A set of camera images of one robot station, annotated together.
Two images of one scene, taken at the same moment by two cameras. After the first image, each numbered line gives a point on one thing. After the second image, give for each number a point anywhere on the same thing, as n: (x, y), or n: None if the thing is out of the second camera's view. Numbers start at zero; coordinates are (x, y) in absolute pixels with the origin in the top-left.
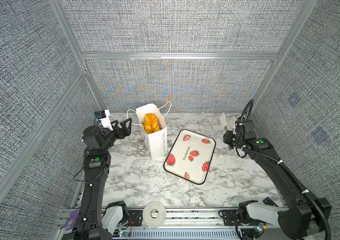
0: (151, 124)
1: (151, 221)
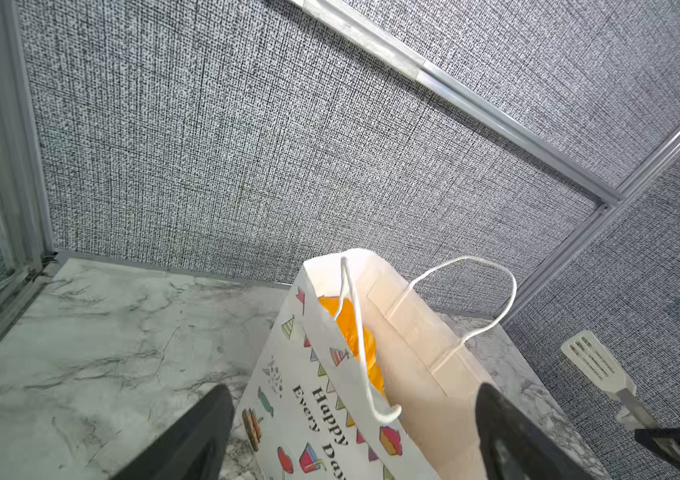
0: (342, 309)
1: None
